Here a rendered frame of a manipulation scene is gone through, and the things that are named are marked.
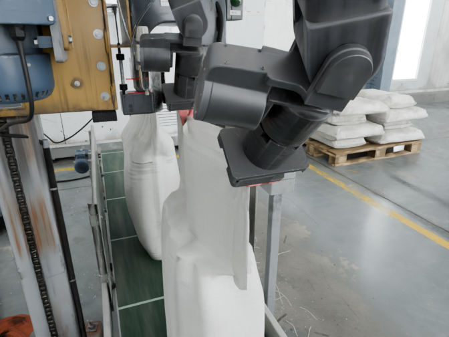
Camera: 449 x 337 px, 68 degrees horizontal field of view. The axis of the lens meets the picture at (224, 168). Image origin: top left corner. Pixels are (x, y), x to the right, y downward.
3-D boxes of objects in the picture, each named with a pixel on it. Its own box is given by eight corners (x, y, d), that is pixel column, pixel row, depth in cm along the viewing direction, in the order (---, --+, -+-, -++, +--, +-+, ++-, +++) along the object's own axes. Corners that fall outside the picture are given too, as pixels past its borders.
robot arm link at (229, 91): (385, 59, 24) (351, 4, 29) (229, 18, 21) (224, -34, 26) (308, 166, 32) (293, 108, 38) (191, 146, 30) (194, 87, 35)
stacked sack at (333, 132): (386, 137, 347) (389, 123, 342) (335, 144, 323) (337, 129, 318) (356, 128, 384) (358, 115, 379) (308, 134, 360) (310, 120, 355)
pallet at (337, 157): (419, 152, 377) (422, 140, 372) (334, 167, 334) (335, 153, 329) (365, 134, 448) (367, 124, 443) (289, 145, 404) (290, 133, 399)
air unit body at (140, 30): (160, 95, 82) (155, 26, 76) (140, 96, 80) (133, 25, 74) (156, 92, 85) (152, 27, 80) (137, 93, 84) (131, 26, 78)
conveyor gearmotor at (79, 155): (97, 174, 242) (94, 155, 237) (75, 177, 237) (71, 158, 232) (96, 161, 268) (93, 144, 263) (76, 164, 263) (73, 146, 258)
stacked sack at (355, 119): (368, 125, 341) (370, 112, 336) (332, 128, 331) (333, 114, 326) (333, 113, 401) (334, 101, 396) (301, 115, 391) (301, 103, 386)
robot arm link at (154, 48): (204, 16, 60) (197, 7, 67) (137, 11, 57) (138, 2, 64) (200, 80, 67) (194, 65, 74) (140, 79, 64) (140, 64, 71)
